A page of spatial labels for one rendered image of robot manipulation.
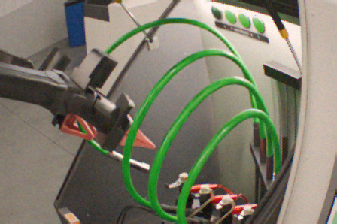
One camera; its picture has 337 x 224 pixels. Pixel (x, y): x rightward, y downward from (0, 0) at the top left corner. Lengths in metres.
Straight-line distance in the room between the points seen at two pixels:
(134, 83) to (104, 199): 0.32
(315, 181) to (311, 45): 0.23
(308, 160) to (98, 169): 0.76
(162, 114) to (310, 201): 0.77
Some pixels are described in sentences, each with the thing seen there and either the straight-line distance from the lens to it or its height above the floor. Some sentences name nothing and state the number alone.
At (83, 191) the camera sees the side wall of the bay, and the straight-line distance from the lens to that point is 1.48.
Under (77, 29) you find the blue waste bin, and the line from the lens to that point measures 7.31.
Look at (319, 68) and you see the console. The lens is 0.82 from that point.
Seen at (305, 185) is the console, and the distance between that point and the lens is 0.87.
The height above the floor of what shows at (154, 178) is 1.23.
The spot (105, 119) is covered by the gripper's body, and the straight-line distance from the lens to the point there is 1.08.
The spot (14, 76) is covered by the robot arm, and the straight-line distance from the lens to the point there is 0.84.
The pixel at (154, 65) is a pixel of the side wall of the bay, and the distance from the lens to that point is 1.47.
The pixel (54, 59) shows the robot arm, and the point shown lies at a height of 1.38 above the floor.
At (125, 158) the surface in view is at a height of 1.24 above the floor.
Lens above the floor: 1.67
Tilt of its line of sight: 22 degrees down
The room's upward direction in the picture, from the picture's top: 9 degrees counter-clockwise
